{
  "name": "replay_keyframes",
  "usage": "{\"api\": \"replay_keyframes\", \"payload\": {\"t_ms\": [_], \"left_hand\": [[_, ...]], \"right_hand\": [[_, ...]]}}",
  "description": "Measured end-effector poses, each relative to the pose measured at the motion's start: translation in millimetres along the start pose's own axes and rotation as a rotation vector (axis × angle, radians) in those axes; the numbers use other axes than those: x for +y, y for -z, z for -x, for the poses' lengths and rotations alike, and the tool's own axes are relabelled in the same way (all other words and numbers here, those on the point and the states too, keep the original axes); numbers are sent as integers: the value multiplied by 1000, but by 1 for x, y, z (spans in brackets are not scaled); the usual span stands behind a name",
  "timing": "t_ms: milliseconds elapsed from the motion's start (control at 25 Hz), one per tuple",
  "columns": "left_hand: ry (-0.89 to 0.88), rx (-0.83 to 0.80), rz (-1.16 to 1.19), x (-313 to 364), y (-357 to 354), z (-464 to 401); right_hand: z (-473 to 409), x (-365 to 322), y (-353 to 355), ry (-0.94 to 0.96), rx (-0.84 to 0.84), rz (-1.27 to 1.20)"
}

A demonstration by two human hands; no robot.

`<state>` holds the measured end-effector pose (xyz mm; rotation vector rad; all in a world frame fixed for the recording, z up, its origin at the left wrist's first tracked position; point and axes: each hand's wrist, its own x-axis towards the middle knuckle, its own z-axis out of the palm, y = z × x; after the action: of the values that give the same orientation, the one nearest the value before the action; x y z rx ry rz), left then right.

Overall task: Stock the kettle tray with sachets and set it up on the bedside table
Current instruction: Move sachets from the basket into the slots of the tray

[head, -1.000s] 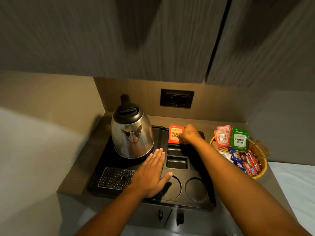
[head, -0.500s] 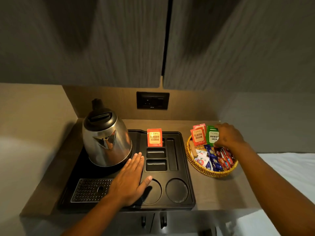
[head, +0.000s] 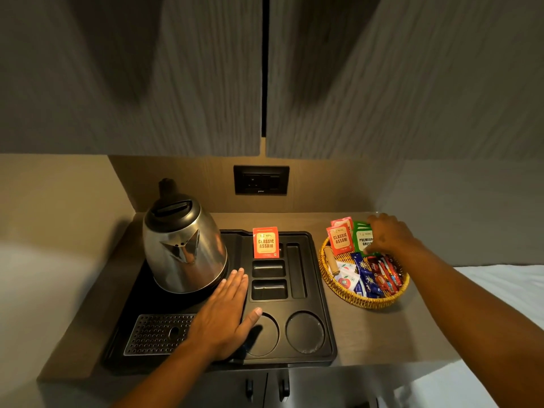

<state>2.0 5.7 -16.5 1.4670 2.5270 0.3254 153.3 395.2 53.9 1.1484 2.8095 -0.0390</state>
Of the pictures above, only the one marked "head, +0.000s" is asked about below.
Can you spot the person's left little finger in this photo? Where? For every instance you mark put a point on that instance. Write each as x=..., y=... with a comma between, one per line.
x=219, y=292

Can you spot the person's right forearm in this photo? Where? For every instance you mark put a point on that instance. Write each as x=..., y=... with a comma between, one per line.
x=476, y=318

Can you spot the white sachet with red print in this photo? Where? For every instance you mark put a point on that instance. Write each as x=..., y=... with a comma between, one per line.
x=346, y=281

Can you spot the person's left middle finger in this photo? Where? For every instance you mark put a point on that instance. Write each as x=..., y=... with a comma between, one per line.
x=236, y=286

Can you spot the orange tea sachet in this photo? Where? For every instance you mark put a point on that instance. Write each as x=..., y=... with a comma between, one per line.
x=266, y=243
x=343, y=222
x=340, y=240

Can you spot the person's right fingers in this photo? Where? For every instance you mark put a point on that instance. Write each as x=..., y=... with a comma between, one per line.
x=374, y=247

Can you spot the woven wicker basket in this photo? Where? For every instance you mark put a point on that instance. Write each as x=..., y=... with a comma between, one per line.
x=361, y=300

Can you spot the black wall power socket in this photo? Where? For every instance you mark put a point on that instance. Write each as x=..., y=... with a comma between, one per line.
x=261, y=180

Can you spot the green tea sachet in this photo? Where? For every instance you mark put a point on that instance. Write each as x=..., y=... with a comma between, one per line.
x=361, y=237

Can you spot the red stick sachet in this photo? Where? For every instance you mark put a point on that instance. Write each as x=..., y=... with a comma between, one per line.
x=381, y=276
x=393, y=271

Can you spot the brown paper stirrer packet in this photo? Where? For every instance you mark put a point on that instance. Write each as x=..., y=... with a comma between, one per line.
x=331, y=260

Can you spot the blue starry sachet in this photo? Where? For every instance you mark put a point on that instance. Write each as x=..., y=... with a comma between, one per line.
x=361, y=267
x=370, y=288

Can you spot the person's left thumb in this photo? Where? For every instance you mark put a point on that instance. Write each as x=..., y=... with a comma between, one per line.
x=253, y=319

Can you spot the perforated metal drip grate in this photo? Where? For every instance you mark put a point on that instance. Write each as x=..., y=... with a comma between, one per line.
x=153, y=335

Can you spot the black plastic hospitality tray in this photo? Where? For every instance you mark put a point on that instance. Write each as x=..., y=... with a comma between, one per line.
x=293, y=335

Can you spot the grey wood-grain cabinet door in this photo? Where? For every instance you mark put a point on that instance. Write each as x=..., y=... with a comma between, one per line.
x=403, y=80
x=127, y=80

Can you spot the person's left hand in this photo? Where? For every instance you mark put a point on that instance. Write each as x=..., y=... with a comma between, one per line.
x=219, y=322

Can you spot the white bed sheet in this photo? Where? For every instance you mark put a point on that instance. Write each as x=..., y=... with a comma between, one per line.
x=501, y=288

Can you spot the person's right hand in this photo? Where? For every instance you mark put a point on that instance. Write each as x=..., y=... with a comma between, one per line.
x=390, y=235

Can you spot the person's left forearm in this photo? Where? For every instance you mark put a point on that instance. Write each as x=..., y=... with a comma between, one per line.
x=170, y=378

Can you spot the stainless steel electric kettle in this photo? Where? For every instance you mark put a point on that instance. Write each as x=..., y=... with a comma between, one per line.
x=182, y=250

